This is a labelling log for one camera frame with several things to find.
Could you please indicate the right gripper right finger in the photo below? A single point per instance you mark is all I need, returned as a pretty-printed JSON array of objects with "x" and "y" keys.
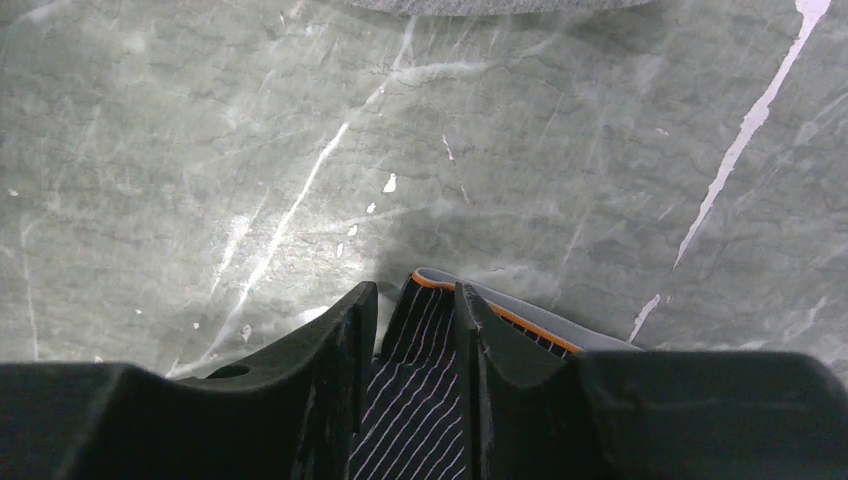
[{"x": 527, "y": 414}]

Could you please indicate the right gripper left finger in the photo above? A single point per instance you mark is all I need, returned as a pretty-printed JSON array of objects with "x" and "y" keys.
[{"x": 288, "y": 411}]

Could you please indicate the grey underwear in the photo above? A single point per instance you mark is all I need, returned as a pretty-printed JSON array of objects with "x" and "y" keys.
[{"x": 489, "y": 7}]

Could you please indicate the black striped underwear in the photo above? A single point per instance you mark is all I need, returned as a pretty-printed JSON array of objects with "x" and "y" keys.
[{"x": 412, "y": 426}]

